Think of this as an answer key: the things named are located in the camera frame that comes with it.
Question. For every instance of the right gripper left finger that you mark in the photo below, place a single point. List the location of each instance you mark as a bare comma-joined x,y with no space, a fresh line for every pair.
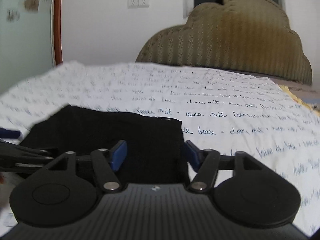
117,155

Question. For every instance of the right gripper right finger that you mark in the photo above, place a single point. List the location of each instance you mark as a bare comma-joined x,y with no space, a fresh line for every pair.
194,156

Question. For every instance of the black pants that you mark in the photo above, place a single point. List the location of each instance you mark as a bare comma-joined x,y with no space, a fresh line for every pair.
154,144

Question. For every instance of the white script-print bedsheet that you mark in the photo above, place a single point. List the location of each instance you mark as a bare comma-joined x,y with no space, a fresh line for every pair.
226,111

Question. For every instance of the floral patterned blanket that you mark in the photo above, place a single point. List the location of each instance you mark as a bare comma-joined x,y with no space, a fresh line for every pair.
300,93

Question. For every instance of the olive upholstered headboard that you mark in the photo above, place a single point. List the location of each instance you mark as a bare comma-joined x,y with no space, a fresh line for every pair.
251,36

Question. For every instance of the frosted glass door panel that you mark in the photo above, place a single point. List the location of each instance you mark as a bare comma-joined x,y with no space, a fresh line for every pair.
26,40

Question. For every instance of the white double wall socket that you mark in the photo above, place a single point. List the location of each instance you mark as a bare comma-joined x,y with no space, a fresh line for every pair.
133,4

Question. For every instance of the orange wooden door frame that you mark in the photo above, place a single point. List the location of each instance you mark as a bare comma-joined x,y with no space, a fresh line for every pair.
57,45

